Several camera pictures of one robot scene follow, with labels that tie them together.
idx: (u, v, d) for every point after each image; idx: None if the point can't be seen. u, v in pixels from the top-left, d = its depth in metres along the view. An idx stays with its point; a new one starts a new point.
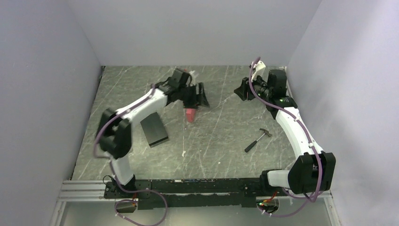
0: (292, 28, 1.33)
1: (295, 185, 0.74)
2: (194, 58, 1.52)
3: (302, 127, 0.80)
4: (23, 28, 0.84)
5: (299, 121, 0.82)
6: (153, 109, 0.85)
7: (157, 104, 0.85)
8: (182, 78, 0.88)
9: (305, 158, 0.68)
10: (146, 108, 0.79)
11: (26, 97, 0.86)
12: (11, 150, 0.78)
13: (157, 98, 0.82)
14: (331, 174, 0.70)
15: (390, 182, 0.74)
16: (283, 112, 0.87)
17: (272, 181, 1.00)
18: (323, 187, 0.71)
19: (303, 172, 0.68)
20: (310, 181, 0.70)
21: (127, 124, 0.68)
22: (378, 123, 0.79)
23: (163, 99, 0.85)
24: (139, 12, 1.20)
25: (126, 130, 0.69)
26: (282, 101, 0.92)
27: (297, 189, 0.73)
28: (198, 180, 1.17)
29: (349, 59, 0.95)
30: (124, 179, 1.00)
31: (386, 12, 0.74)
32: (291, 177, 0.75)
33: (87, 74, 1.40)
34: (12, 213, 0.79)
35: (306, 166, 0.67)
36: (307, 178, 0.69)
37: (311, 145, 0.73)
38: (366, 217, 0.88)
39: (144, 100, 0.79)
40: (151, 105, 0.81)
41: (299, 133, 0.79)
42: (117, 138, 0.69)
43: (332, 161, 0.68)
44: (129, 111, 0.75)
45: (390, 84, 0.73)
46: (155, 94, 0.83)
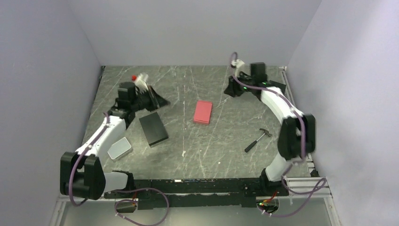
0: (293, 28, 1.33)
1: (283, 152, 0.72)
2: (194, 57, 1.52)
3: (283, 99, 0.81)
4: (23, 27, 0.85)
5: (280, 96, 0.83)
6: (116, 135, 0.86)
7: (119, 129, 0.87)
8: (129, 94, 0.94)
9: (288, 120, 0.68)
10: (107, 136, 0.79)
11: (26, 96, 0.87)
12: (11, 149, 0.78)
13: (115, 124, 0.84)
14: (313, 134, 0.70)
15: (391, 182, 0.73)
16: (266, 92, 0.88)
17: (270, 173, 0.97)
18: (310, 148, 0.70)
19: (289, 134, 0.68)
20: (296, 143, 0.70)
21: (95, 161, 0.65)
22: (378, 123, 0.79)
23: (122, 123, 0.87)
24: (139, 11, 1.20)
25: (96, 167, 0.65)
26: (265, 83, 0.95)
27: (286, 156, 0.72)
28: (199, 180, 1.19)
29: (349, 59, 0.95)
30: (122, 183, 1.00)
31: (386, 11, 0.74)
32: (278, 144, 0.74)
33: (87, 74, 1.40)
34: (12, 212, 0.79)
35: (291, 127, 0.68)
36: (293, 139, 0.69)
37: (292, 110, 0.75)
38: (366, 217, 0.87)
39: (103, 130, 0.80)
40: (112, 133, 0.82)
41: (282, 103, 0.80)
42: (87, 179, 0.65)
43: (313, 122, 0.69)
44: (90, 147, 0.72)
45: (390, 83, 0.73)
46: (112, 121, 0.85)
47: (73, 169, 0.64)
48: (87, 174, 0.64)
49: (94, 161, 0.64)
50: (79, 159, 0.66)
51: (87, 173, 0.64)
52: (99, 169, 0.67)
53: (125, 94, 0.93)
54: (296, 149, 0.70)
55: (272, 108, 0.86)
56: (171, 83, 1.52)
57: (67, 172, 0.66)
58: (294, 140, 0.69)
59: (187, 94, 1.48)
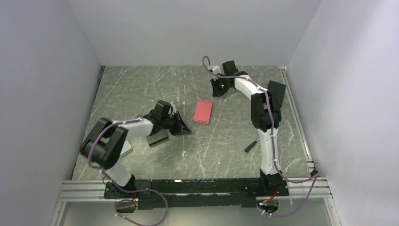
0: (293, 29, 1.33)
1: (256, 123, 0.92)
2: (194, 57, 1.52)
3: (251, 81, 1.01)
4: (22, 27, 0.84)
5: (249, 79, 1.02)
6: (140, 132, 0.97)
7: (146, 128, 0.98)
8: (163, 110, 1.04)
9: (256, 95, 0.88)
10: (138, 126, 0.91)
11: (26, 96, 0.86)
12: (11, 149, 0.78)
13: (145, 121, 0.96)
14: (278, 105, 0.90)
15: (390, 182, 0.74)
16: (237, 79, 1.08)
17: (264, 166, 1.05)
18: (276, 117, 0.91)
19: (257, 106, 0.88)
20: (265, 115, 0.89)
21: (125, 131, 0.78)
22: (378, 123, 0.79)
23: (150, 125, 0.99)
24: (139, 11, 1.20)
25: (123, 137, 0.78)
26: (235, 73, 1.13)
27: (259, 125, 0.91)
28: (198, 180, 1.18)
29: (348, 59, 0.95)
30: (123, 181, 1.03)
31: (386, 11, 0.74)
32: (253, 117, 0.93)
33: (87, 74, 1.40)
34: (12, 212, 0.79)
35: (258, 101, 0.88)
36: (262, 111, 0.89)
37: (259, 88, 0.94)
38: (365, 217, 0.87)
39: (136, 120, 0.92)
40: (141, 126, 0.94)
41: (250, 84, 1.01)
42: (109, 146, 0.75)
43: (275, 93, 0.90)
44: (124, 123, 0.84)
45: (390, 83, 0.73)
46: (144, 120, 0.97)
47: (102, 132, 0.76)
48: (113, 140, 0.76)
49: (124, 131, 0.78)
50: (111, 126, 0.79)
51: (113, 139, 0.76)
52: (123, 141, 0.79)
53: (161, 110, 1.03)
54: (266, 119, 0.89)
55: (244, 91, 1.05)
56: (171, 83, 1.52)
57: (96, 132, 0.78)
58: (262, 111, 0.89)
59: (187, 94, 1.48)
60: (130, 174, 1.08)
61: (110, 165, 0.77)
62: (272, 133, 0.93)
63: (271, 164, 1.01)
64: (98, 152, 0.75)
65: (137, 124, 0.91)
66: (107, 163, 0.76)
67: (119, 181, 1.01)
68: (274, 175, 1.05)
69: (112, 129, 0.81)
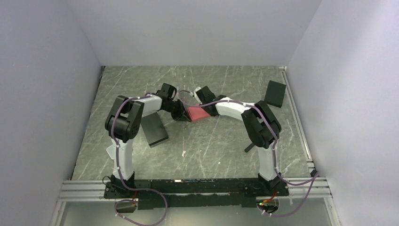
0: (292, 29, 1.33)
1: (257, 141, 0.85)
2: (194, 57, 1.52)
3: (234, 101, 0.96)
4: (22, 27, 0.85)
5: (231, 100, 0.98)
6: (153, 107, 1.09)
7: (156, 104, 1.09)
8: (170, 90, 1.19)
9: (246, 113, 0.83)
10: (149, 101, 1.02)
11: (27, 96, 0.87)
12: (11, 149, 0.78)
13: (155, 97, 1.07)
14: (273, 115, 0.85)
15: (389, 181, 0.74)
16: (219, 103, 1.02)
17: (264, 173, 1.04)
18: (276, 128, 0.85)
19: (252, 122, 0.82)
20: (264, 130, 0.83)
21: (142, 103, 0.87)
22: (378, 123, 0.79)
23: (160, 100, 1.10)
24: (139, 12, 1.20)
25: (140, 109, 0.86)
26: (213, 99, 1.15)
27: (262, 143, 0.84)
28: (198, 181, 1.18)
29: (349, 59, 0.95)
30: (127, 174, 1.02)
31: (386, 11, 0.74)
32: (251, 137, 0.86)
33: (87, 74, 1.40)
34: (13, 211, 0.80)
35: (251, 116, 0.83)
36: (259, 126, 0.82)
37: (245, 105, 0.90)
38: (365, 217, 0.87)
39: (147, 97, 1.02)
40: (152, 102, 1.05)
41: (235, 104, 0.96)
42: (130, 118, 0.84)
43: (264, 105, 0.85)
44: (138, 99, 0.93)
45: (390, 84, 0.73)
46: (154, 96, 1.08)
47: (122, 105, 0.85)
48: (131, 112, 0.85)
49: (141, 104, 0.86)
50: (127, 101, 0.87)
51: (132, 112, 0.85)
52: (141, 113, 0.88)
53: (168, 88, 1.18)
54: (266, 133, 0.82)
55: (232, 113, 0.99)
56: (171, 83, 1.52)
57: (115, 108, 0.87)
58: (260, 126, 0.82)
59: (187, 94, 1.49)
60: (132, 169, 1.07)
61: (131, 135, 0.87)
62: (274, 146, 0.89)
63: (272, 172, 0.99)
64: (120, 125, 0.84)
65: (149, 99, 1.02)
66: (131, 133, 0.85)
67: (124, 174, 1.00)
68: (274, 178, 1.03)
69: (129, 104, 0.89)
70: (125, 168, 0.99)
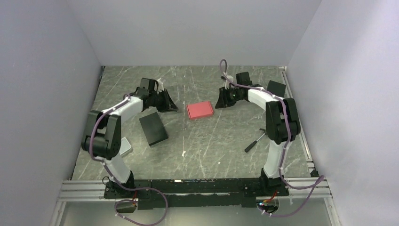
0: (293, 29, 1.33)
1: (271, 135, 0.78)
2: (194, 57, 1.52)
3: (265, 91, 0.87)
4: (22, 28, 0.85)
5: (264, 90, 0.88)
6: (134, 111, 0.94)
7: (135, 108, 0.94)
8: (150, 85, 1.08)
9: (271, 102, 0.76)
10: (128, 108, 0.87)
11: (27, 96, 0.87)
12: (11, 149, 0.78)
13: (134, 100, 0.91)
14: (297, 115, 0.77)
15: (390, 181, 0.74)
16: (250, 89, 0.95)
17: (267, 169, 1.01)
18: (294, 129, 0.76)
19: (273, 115, 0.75)
20: (282, 125, 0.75)
21: (117, 117, 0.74)
22: (378, 123, 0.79)
23: (140, 102, 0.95)
24: (139, 12, 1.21)
25: (117, 124, 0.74)
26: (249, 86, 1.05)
27: (275, 138, 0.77)
28: (198, 181, 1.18)
29: (349, 59, 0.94)
30: (124, 178, 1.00)
31: (386, 11, 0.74)
32: (267, 128, 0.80)
33: (87, 74, 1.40)
34: (13, 212, 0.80)
35: (274, 109, 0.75)
36: (278, 119, 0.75)
37: (274, 96, 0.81)
38: (365, 217, 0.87)
39: (124, 102, 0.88)
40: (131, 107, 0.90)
41: (265, 94, 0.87)
42: (107, 136, 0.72)
43: (293, 101, 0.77)
44: (114, 110, 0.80)
45: (390, 84, 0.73)
46: (133, 99, 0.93)
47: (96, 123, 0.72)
48: (108, 130, 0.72)
49: (117, 117, 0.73)
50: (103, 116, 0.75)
51: (109, 128, 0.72)
52: (120, 127, 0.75)
53: (148, 84, 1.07)
54: (282, 129, 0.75)
55: (258, 103, 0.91)
56: (171, 83, 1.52)
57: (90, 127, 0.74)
58: (279, 120, 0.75)
59: (187, 94, 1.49)
60: (129, 171, 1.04)
61: (114, 153, 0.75)
62: (286, 146, 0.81)
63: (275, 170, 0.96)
64: (99, 144, 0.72)
65: (128, 105, 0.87)
66: (112, 151, 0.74)
67: (122, 179, 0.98)
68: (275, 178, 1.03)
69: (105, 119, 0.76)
70: (120, 173, 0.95)
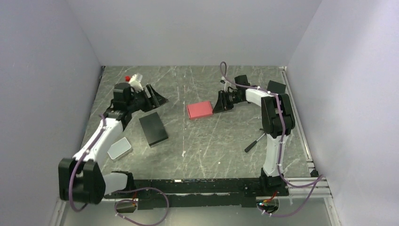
0: (292, 29, 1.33)
1: (266, 129, 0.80)
2: (194, 57, 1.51)
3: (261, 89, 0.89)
4: (22, 28, 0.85)
5: (260, 88, 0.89)
6: (115, 136, 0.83)
7: (115, 132, 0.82)
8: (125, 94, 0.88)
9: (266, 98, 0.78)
10: (105, 141, 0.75)
11: (27, 96, 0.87)
12: (11, 149, 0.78)
13: (111, 127, 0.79)
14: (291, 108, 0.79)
15: (390, 181, 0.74)
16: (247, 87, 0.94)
17: (266, 167, 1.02)
18: (289, 122, 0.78)
19: (268, 110, 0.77)
20: (276, 119, 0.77)
21: (93, 165, 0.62)
22: (378, 123, 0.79)
23: (118, 125, 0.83)
24: (139, 12, 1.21)
25: (96, 170, 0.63)
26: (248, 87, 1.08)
27: (270, 132, 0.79)
28: (198, 181, 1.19)
29: (349, 59, 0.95)
30: (123, 182, 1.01)
31: (386, 11, 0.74)
32: (263, 124, 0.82)
33: (87, 74, 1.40)
34: (13, 212, 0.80)
35: (268, 103, 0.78)
36: (273, 114, 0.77)
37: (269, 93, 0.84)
38: (365, 217, 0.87)
39: (100, 133, 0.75)
40: (109, 136, 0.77)
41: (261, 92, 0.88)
42: (88, 186, 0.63)
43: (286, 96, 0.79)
44: (88, 152, 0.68)
45: (390, 84, 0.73)
46: (109, 124, 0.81)
47: (71, 176, 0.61)
48: (88, 180, 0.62)
49: (93, 165, 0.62)
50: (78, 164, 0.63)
51: (87, 177, 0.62)
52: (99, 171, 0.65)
53: (122, 95, 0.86)
54: (276, 123, 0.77)
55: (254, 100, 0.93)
56: (171, 83, 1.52)
57: (65, 179, 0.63)
58: (274, 114, 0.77)
59: (187, 94, 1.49)
60: (125, 174, 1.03)
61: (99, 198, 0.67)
62: (282, 140, 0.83)
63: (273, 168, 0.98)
64: (81, 195, 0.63)
65: (103, 138, 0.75)
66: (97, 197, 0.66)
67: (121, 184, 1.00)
68: (275, 177, 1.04)
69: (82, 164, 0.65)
70: (115, 186, 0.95)
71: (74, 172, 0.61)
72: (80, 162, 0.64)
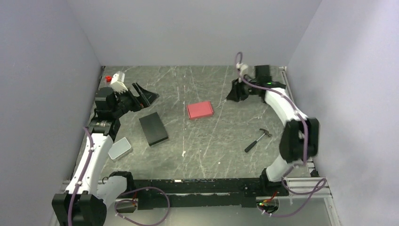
0: (292, 29, 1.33)
1: (285, 153, 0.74)
2: (194, 57, 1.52)
3: (288, 101, 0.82)
4: (22, 28, 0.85)
5: (285, 96, 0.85)
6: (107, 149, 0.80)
7: (107, 146, 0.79)
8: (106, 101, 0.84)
9: (291, 123, 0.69)
10: (96, 162, 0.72)
11: (27, 96, 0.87)
12: (11, 148, 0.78)
13: (99, 146, 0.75)
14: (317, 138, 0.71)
15: (390, 181, 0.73)
16: (269, 92, 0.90)
17: (270, 173, 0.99)
18: (311, 152, 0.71)
19: (291, 137, 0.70)
20: (298, 147, 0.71)
21: (89, 199, 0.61)
22: (378, 123, 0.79)
23: (108, 139, 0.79)
24: (139, 13, 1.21)
25: (92, 200, 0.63)
26: (270, 84, 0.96)
27: (288, 157, 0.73)
28: (198, 181, 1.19)
29: (349, 59, 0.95)
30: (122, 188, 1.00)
31: (385, 11, 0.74)
32: (282, 146, 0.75)
33: (87, 74, 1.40)
34: (12, 212, 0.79)
35: (293, 131, 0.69)
36: (295, 141, 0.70)
37: (297, 113, 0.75)
38: (366, 217, 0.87)
39: (89, 156, 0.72)
40: (99, 156, 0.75)
41: (288, 106, 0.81)
42: (87, 216, 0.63)
43: (316, 125, 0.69)
44: (81, 183, 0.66)
45: (389, 83, 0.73)
46: (97, 141, 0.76)
47: (69, 213, 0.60)
48: (86, 212, 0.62)
49: (88, 200, 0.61)
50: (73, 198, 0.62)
51: (85, 210, 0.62)
52: (96, 199, 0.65)
53: (103, 102, 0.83)
54: (297, 151, 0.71)
55: (276, 108, 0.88)
56: (171, 83, 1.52)
57: (63, 213, 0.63)
58: (296, 142, 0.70)
59: (187, 94, 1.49)
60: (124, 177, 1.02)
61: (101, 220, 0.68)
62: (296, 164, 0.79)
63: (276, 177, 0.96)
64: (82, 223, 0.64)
65: (94, 160, 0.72)
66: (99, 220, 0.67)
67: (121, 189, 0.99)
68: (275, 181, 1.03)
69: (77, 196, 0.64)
70: (115, 195, 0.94)
71: (70, 208, 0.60)
72: (74, 196, 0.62)
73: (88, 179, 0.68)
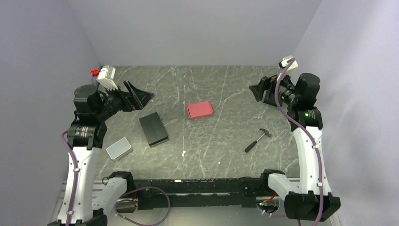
0: (292, 29, 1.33)
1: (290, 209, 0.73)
2: (194, 57, 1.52)
3: (318, 159, 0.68)
4: (21, 28, 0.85)
5: (317, 150, 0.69)
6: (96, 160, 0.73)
7: (95, 158, 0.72)
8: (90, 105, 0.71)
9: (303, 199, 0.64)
10: (84, 183, 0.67)
11: (27, 95, 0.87)
12: (11, 148, 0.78)
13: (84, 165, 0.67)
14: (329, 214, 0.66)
15: (389, 181, 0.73)
16: (301, 132, 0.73)
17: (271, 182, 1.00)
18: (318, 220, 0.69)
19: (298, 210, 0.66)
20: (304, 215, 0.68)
21: None
22: (378, 123, 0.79)
23: (93, 152, 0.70)
24: (139, 13, 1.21)
25: None
26: (307, 116, 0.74)
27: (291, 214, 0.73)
28: (198, 181, 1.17)
29: (349, 59, 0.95)
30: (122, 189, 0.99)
31: (385, 10, 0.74)
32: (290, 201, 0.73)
33: (87, 74, 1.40)
34: (12, 212, 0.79)
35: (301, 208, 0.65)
36: (301, 213, 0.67)
37: (320, 185, 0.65)
38: (365, 216, 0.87)
39: (75, 179, 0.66)
40: (87, 175, 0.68)
41: (312, 166, 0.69)
42: None
43: (334, 208, 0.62)
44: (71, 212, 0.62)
45: (389, 83, 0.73)
46: (80, 157, 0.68)
47: None
48: None
49: None
50: None
51: None
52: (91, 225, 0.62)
53: (87, 106, 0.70)
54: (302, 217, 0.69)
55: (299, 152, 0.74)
56: (171, 83, 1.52)
57: None
58: (303, 214, 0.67)
59: (187, 94, 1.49)
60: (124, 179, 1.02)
61: None
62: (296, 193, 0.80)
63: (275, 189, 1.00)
64: None
65: (81, 181, 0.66)
66: None
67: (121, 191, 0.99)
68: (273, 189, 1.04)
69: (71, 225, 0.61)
70: (116, 197, 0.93)
71: None
72: None
73: (80, 205, 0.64)
